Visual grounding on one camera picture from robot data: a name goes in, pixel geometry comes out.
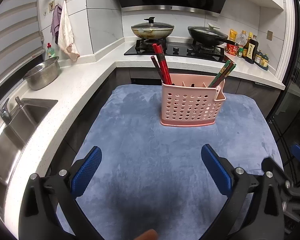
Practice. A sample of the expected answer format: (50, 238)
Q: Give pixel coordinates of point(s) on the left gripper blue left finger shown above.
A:
(83, 170)

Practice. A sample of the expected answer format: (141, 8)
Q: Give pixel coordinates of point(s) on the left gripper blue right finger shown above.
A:
(219, 169)

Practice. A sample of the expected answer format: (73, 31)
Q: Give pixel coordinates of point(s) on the green chopstick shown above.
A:
(220, 72)
(228, 70)

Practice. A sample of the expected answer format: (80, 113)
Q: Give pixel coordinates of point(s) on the dark red chopstick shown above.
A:
(157, 67)

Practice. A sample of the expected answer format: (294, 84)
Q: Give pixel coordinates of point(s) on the bright red chopstick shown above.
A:
(160, 64)

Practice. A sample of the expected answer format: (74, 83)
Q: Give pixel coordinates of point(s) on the pink red chopstick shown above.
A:
(164, 64)

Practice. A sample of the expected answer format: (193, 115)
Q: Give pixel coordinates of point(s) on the steel kitchen sink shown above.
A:
(14, 136)

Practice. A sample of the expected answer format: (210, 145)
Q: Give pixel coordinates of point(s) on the person's left hand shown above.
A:
(148, 235)

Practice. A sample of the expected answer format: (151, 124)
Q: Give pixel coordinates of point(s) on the blue-grey fabric mat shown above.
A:
(152, 176)

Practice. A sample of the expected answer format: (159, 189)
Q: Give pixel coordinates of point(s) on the black glass door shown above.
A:
(284, 118)

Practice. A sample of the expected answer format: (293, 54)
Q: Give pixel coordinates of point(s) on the pink perforated utensil basket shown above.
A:
(189, 102)

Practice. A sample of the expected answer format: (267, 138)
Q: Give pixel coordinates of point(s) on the chrome faucet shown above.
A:
(4, 113)

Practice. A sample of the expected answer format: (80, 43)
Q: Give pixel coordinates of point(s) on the steel mixing bowl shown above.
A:
(43, 74)

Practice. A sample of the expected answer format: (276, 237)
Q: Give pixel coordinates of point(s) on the green condiment jar set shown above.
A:
(261, 60)

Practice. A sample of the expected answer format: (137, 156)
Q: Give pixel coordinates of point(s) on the small green-cap spice jar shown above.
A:
(240, 52)

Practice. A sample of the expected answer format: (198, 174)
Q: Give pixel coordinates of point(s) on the red instant noodle cup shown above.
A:
(232, 49)

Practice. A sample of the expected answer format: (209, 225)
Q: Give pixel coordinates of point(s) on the green dish soap bottle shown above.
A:
(50, 51)

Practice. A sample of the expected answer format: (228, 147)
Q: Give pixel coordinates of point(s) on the black gas stove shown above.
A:
(193, 49)

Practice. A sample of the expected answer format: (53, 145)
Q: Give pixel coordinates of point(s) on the dark soy sauce bottle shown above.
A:
(251, 50)

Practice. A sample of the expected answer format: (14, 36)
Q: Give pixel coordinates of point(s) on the white pink hanging towel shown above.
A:
(66, 41)

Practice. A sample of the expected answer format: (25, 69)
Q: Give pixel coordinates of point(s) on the clear oil bottle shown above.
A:
(242, 39)

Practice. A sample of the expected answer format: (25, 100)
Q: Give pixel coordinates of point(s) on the black wok with lid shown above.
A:
(209, 36)

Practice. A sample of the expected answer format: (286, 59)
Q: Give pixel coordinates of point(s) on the yellow seasoning packet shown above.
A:
(232, 36)

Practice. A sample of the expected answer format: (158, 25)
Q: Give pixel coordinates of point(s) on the yellow-cap sauce bottle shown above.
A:
(250, 35)

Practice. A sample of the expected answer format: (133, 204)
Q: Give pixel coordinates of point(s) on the white window blinds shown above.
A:
(20, 40)

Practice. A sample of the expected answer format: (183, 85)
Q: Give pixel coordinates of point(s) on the wok with glass lid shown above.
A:
(151, 30)

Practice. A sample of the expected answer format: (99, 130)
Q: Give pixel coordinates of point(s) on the purple hanging cloth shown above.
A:
(56, 18)

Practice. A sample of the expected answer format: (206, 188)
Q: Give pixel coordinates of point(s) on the gold wall outlet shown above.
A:
(269, 35)

